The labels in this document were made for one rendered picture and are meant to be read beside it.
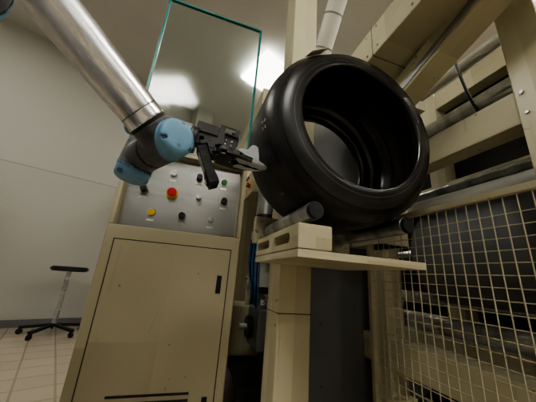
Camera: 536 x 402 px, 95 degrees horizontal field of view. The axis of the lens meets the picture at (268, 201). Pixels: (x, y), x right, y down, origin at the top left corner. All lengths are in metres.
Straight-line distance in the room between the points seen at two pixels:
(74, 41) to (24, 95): 4.07
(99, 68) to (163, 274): 0.81
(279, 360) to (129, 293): 0.61
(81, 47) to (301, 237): 0.52
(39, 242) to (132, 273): 3.00
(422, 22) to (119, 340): 1.58
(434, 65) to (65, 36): 1.09
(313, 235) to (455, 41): 0.87
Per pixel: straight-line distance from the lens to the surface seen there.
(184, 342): 1.16
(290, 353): 0.99
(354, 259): 0.63
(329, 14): 2.03
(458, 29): 1.17
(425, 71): 1.20
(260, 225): 0.90
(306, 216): 0.60
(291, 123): 0.65
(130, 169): 0.61
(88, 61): 0.54
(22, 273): 4.09
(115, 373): 1.20
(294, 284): 0.96
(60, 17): 0.55
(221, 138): 0.66
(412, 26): 1.20
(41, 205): 4.14
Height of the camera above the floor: 0.74
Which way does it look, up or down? 17 degrees up
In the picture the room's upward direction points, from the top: 4 degrees clockwise
